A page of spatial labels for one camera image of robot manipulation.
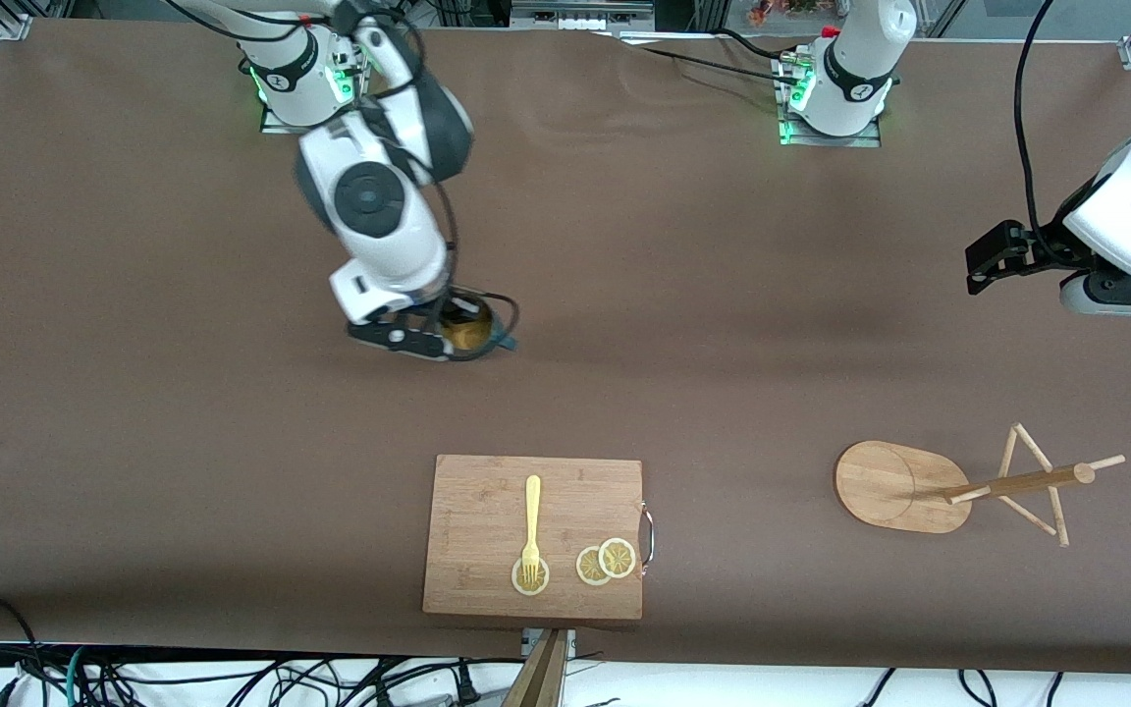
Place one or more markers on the white power strip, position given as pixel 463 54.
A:
pixel 575 15

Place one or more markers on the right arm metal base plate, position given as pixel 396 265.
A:
pixel 276 126

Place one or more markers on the teal mug yellow inside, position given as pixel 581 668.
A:
pixel 472 334

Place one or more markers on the colourful small objects pile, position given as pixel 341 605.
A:
pixel 781 10

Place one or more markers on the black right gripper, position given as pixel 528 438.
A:
pixel 456 313

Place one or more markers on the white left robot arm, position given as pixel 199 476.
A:
pixel 860 59

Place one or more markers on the wooden post with bracket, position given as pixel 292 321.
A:
pixel 541 678

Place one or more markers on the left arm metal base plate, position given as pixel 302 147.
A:
pixel 831 140

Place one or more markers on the bamboo mug rack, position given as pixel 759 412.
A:
pixel 889 486

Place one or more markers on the yellow plastic fork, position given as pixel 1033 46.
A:
pixel 532 511

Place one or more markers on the brown table cover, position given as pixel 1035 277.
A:
pixel 565 245

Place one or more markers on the lemon slice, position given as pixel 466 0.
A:
pixel 618 558
pixel 542 582
pixel 587 568

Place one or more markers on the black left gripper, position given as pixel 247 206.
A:
pixel 1045 250

